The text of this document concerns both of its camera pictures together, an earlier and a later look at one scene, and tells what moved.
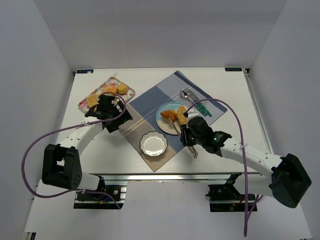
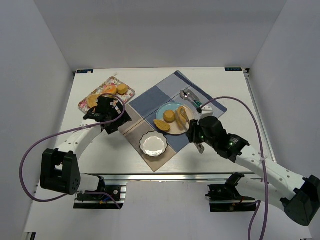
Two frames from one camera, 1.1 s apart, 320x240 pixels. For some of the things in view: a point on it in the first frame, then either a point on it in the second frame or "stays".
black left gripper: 99,110 stays
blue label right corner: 233,69 stays
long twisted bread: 181,118 stays
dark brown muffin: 169,114 -> 161,125
